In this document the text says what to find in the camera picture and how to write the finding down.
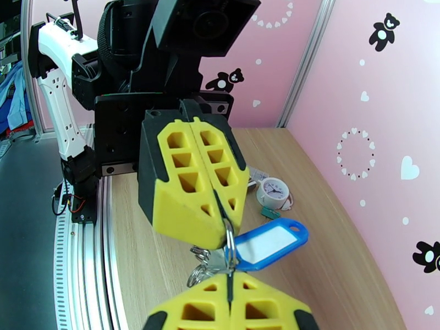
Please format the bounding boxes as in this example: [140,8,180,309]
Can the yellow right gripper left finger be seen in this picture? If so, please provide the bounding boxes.
[142,272,231,330]

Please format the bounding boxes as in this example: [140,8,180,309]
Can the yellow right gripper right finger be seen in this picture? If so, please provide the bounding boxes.
[229,270,321,330]

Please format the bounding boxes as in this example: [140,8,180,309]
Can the silver split keyring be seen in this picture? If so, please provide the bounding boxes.
[222,218,239,271]

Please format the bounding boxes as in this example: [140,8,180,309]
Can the blue plastic key tag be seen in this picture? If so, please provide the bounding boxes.
[233,217,310,272]

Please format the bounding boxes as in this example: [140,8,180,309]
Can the white alarm clock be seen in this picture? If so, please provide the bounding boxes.
[256,177,289,210]

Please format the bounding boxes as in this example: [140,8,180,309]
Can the teal binder clip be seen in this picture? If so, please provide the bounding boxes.
[260,206,282,221]

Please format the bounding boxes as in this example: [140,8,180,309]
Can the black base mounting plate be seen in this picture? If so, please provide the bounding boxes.
[70,191,98,224]

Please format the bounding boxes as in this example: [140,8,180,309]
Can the blue cloth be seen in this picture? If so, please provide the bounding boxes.
[0,60,29,131]

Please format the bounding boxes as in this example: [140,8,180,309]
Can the aluminium frame post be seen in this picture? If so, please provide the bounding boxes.
[20,0,45,144]
[276,0,338,129]

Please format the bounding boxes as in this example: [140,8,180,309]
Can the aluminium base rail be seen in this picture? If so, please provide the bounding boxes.
[68,126,122,330]

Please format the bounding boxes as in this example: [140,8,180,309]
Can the black camera cable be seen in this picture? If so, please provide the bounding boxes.
[46,0,86,42]

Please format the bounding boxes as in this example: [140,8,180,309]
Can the white slotted cable duct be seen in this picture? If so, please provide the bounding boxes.
[53,215,76,330]

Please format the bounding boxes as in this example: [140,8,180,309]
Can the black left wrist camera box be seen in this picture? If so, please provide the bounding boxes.
[149,0,262,59]

